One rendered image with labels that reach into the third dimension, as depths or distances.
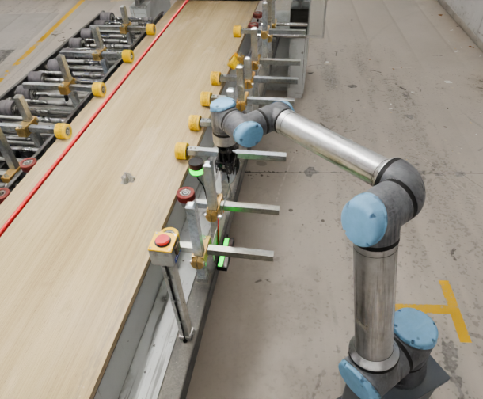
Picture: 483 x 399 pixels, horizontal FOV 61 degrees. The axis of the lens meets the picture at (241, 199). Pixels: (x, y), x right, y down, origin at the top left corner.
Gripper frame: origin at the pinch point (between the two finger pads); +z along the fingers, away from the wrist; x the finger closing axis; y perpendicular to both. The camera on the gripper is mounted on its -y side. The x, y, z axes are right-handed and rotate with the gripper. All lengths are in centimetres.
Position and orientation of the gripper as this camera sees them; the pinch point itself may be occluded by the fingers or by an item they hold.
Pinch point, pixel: (229, 179)
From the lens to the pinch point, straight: 169.3
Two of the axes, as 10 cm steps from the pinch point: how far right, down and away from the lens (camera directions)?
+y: -1.7, 6.7, -7.2
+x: 9.9, 0.9, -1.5
